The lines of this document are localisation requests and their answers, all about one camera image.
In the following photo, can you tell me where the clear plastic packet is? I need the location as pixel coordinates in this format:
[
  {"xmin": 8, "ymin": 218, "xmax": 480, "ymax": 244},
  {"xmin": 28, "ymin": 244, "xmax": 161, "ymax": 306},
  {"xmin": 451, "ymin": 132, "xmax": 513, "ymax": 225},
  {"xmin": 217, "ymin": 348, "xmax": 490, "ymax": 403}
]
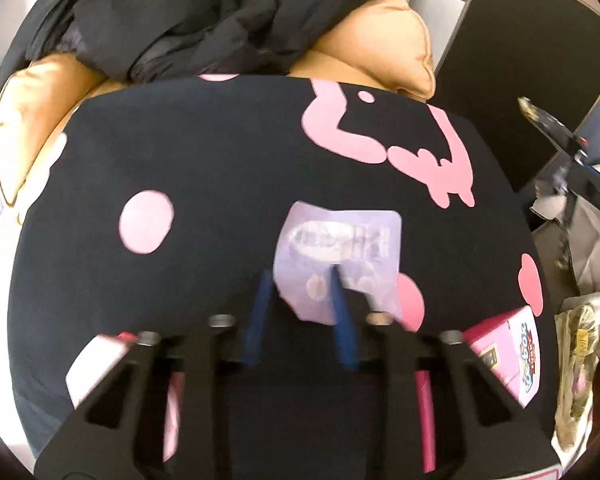
[{"xmin": 272, "ymin": 201, "xmax": 403, "ymax": 326}]

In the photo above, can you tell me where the black pink printed tablecloth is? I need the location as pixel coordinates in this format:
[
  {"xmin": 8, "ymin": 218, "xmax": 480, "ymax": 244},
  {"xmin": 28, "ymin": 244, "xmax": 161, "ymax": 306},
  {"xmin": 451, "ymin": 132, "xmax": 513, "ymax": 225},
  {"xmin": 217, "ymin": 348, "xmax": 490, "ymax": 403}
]
[{"xmin": 7, "ymin": 74, "xmax": 551, "ymax": 480}]

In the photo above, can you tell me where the dark foil wrapper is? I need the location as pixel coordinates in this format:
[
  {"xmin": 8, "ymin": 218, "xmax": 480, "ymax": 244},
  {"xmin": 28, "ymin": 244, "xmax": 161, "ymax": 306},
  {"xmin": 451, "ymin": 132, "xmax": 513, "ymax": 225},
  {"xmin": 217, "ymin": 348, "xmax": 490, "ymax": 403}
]
[{"xmin": 517, "ymin": 96, "xmax": 581, "ymax": 153}]

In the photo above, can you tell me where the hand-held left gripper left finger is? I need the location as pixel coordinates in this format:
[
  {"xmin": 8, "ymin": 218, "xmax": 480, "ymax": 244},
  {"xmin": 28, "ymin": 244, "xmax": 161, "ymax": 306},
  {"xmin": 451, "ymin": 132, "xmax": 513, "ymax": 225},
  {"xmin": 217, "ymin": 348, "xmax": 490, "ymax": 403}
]
[{"xmin": 34, "ymin": 270, "xmax": 273, "ymax": 480}]

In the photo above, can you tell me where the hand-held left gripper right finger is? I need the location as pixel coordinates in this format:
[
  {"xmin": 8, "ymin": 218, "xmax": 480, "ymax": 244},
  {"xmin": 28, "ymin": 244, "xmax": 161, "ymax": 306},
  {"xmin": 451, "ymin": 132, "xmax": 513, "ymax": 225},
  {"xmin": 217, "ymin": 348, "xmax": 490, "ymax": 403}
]
[{"xmin": 329, "ymin": 267, "xmax": 561, "ymax": 480}]

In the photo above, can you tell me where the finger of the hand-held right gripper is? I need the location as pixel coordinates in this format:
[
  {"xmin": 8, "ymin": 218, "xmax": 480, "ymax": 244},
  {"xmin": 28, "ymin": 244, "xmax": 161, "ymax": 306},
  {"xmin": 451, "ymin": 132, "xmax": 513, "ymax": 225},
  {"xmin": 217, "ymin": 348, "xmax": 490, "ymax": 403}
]
[{"xmin": 555, "ymin": 127, "xmax": 600, "ymax": 196}]

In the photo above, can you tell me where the white pink box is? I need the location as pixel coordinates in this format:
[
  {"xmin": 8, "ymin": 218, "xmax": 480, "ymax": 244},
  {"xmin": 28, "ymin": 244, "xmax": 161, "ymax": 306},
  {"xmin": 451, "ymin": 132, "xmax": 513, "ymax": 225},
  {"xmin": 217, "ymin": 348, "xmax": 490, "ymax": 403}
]
[{"xmin": 65, "ymin": 332, "xmax": 186, "ymax": 461}]

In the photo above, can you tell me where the black clothing pile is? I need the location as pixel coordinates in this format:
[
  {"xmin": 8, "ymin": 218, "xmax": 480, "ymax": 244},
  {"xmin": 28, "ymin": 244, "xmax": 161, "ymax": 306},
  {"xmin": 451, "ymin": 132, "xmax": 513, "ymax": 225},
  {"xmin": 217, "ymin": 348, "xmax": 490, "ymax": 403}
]
[{"xmin": 0, "ymin": 0, "xmax": 401, "ymax": 106}]

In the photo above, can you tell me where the beige patterned snack packet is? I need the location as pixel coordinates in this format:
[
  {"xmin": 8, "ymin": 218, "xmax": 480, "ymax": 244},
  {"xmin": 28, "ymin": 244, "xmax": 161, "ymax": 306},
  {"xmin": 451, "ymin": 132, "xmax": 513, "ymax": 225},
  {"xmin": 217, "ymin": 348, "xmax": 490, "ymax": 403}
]
[{"xmin": 555, "ymin": 292, "xmax": 600, "ymax": 461}]

